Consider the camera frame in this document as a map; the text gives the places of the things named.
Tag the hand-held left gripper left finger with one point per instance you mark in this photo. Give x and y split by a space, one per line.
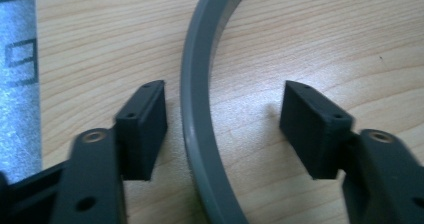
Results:
143 130

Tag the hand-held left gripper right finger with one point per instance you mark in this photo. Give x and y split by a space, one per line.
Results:
313 137

